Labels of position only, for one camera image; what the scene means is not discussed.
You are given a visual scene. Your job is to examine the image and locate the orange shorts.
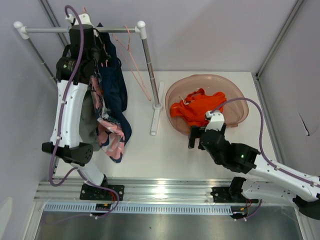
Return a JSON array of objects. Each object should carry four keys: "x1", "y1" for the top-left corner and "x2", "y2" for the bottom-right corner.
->
[{"x1": 169, "y1": 88, "x2": 227, "y2": 127}]

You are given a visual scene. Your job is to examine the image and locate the pink whale print shorts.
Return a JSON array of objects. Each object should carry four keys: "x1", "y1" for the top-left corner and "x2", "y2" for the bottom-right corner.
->
[{"x1": 90, "y1": 76, "x2": 125, "y2": 164}]

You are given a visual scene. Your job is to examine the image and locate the grey shorts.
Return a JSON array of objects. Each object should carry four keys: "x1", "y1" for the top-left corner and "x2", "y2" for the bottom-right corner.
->
[{"x1": 78, "y1": 47, "x2": 101, "y2": 152}]

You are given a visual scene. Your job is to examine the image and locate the navy blue shorts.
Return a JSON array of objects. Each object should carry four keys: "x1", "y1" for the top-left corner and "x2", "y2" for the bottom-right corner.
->
[{"x1": 98, "y1": 32, "x2": 132, "y2": 144}]

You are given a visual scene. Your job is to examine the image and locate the pink hanger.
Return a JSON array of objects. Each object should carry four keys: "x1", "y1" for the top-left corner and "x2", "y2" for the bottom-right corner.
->
[
  {"x1": 100, "y1": 59, "x2": 111, "y2": 68},
  {"x1": 111, "y1": 25, "x2": 152, "y2": 101}
]

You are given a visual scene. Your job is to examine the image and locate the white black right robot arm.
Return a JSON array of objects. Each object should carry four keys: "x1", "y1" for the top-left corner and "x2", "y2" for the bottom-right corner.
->
[{"x1": 188, "y1": 126, "x2": 320, "y2": 220}]

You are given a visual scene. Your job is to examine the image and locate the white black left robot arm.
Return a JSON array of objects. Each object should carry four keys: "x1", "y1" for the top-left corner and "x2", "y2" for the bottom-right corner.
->
[{"x1": 41, "y1": 24, "x2": 109, "y2": 200}]

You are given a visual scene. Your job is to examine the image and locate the translucent pink plastic basin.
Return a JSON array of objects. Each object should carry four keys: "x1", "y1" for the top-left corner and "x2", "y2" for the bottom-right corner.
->
[{"x1": 165, "y1": 74, "x2": 249, "y2": 136}]

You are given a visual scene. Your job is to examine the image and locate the white and metal clothes rack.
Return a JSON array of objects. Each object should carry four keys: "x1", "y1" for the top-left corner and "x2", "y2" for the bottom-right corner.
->
[{"x1": 13, "y1": 20, "x2": 165, "y2": 136}]

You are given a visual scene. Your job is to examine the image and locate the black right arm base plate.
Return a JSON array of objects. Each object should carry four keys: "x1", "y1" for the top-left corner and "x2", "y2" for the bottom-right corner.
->
[{"x1": 210, "y1": 186, "x2": 259, "y2": 204}]

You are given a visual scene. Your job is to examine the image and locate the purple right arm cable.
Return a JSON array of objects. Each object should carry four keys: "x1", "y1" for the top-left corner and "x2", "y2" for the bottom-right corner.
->
[{"x1": 211, "y1": 97, "x2": 320, "y2": 222}]

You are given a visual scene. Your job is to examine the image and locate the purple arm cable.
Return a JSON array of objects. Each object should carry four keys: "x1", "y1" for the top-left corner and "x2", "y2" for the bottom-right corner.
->
[
  {"x1": 211, "y1": 97, "x2": 320, "y2": 222},
  {"x1": 47, "y1": 5, "x2": 120, "y2": 221}
]

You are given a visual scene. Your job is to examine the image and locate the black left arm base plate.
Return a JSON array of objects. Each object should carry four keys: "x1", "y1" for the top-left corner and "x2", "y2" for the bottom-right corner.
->
[{"x1": 79, "y1": 184, "x2": 125, "y2": 201}]

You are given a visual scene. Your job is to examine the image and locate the aluminium mounting rail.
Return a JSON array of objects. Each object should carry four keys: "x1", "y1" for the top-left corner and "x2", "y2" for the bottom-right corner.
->
[{"x1": 33, "y1": 177, "x2": 301, "y2": 206}]

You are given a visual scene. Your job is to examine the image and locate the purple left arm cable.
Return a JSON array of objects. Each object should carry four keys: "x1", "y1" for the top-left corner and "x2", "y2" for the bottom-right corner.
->
[{"x1": 47, "y1": 5, "x2": 120, "y2": 221}]

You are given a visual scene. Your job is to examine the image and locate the white slotted cable duct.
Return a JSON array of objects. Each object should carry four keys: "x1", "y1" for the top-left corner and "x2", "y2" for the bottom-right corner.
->
[{"x1": 44, "y1": 202, "x2": 233, "y2": 216}]

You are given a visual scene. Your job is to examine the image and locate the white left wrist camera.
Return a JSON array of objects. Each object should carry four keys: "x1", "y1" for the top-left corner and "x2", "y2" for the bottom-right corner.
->
[{"x1": 65, "y1": 13, "x2": 93, "y2": 26}]

